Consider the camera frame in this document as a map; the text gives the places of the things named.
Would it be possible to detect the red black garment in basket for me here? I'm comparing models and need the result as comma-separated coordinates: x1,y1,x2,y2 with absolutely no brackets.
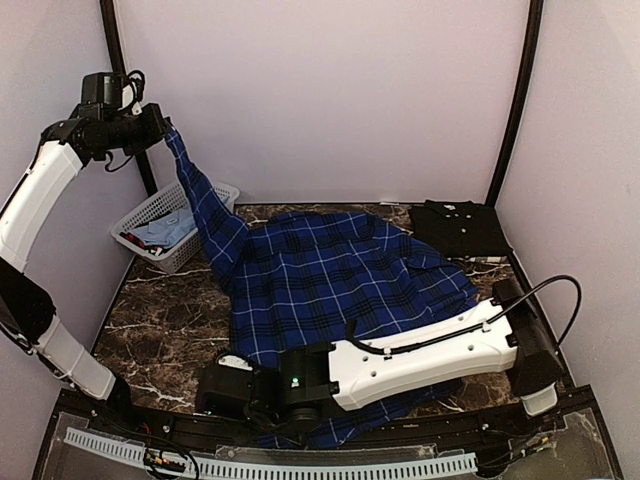
119,232,165,256

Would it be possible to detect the folded black shirt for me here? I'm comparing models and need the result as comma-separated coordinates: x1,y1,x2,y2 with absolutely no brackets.
409,200,512,259

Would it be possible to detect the black frame post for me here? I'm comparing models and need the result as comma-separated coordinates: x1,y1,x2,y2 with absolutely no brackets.
484,0,544,208
98,0,162,201

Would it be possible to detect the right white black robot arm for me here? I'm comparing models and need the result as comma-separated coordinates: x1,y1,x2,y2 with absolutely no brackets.
195,275,577,434

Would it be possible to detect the right black frame post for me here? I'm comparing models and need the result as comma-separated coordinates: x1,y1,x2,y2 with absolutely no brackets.
484,0,544,208

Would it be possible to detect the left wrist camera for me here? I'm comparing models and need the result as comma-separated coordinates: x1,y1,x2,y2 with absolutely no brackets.
118,70,146,115

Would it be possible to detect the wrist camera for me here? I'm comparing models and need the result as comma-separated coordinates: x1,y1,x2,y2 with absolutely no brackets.
215,352,254,372
118,70,146,115

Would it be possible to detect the left black frame post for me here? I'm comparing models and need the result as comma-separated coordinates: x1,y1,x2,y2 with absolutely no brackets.
98,0,162,201

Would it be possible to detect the white slotted cable duct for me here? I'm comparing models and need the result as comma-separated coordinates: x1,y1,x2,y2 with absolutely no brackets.
64,427,478,479

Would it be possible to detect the blue plaid long sleeve shirt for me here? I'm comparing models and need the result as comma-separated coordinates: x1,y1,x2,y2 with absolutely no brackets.
164,124,480,449

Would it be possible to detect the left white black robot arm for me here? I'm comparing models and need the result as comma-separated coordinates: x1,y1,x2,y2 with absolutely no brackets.
1,70,168,436

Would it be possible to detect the light blue shirt in basket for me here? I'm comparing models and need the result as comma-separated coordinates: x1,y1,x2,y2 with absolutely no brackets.
129,207,196,250

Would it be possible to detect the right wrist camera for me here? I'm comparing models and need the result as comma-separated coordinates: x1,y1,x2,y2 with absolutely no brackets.
215,352,254,372

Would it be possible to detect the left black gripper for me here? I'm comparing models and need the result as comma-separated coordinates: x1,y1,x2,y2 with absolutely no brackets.
99,100,170,154

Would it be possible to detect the white plastic mesh basket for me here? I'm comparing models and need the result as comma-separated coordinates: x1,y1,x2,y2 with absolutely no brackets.
111,178,249,273

